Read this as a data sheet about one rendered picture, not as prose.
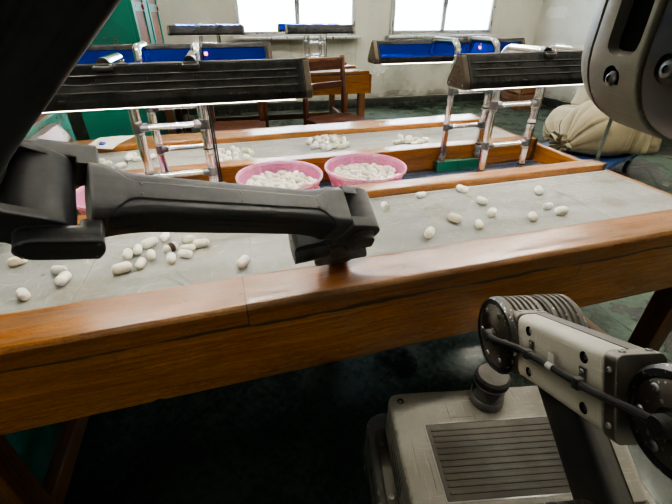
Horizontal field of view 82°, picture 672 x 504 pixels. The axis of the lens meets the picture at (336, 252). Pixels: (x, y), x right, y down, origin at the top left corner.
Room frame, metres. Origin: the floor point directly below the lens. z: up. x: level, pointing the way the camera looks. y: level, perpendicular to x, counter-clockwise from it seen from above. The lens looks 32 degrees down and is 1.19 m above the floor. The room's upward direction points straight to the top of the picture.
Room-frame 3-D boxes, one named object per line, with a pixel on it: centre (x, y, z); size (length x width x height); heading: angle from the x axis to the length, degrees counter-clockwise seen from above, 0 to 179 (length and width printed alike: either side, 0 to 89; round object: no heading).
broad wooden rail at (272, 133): (1.71, 0.17, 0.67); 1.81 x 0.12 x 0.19; 106
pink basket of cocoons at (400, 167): (1.21, -0.10, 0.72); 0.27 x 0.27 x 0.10
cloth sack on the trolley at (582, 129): (3.21, -2.12, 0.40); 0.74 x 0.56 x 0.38; 105
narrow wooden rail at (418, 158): (1.34, 0.06, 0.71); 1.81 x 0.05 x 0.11; 106
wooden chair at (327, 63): (3.26, 0.00, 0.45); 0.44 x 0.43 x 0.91; 124
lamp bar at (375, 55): (1.60, -0.42, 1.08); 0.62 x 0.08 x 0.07; 106
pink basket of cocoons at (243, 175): (1.14, 0.17, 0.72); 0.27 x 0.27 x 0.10
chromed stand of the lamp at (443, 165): (1.52, -0.45, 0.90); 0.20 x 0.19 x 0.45; 106
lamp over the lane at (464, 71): (1.06, -0.58, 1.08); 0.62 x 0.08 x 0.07; 106
